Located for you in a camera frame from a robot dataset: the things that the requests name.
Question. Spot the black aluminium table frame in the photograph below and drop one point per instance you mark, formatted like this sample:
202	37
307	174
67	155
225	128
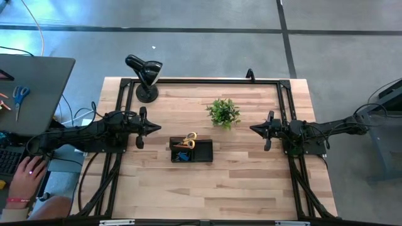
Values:
204	81

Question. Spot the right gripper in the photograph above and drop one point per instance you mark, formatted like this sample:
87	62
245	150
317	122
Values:
274	130

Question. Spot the yellow block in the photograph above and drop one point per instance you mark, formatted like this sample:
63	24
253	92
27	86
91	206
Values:
2	184

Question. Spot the green plant in white pot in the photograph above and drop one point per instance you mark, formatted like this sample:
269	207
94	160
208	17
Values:
223	113

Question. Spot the person's leg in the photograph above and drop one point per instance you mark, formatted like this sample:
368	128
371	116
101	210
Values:
51	208

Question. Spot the person's hand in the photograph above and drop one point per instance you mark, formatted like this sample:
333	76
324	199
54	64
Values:
25	182

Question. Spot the black mesh desk organizer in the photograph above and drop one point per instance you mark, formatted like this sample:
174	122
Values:
202	152

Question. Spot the black hook clamp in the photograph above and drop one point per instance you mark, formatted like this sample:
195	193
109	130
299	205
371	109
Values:
250	75

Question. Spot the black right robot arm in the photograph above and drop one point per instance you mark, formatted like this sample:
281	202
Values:
333	127

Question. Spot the black tablet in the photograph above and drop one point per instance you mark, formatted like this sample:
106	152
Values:
4	76

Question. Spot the grey metal side table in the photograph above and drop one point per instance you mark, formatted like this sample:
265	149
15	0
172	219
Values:
386	141

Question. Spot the black desk lamp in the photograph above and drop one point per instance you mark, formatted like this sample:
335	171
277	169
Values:
147	70

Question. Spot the person's forearm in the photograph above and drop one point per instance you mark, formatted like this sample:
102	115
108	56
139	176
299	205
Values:
12	213

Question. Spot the red orange pen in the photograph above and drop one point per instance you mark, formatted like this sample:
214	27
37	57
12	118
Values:
4	105
3	94

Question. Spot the grey side desk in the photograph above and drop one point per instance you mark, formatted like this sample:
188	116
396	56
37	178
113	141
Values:
37	94

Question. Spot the desk caster wheel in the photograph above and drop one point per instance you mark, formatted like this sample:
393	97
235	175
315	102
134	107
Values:
44	196

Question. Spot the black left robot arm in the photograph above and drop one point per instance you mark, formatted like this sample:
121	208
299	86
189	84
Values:
78	136

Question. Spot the red wristband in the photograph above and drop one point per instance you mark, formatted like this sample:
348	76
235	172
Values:
17	200

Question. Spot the black keyboard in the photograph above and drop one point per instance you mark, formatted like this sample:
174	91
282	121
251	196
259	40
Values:
7	160

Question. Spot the silver aluminium extrusion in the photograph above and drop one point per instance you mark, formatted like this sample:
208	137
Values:
292	223
116	222

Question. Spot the blue eraser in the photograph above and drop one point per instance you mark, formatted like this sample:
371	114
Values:
184	156

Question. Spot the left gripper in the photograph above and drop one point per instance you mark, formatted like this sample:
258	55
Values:
138	125

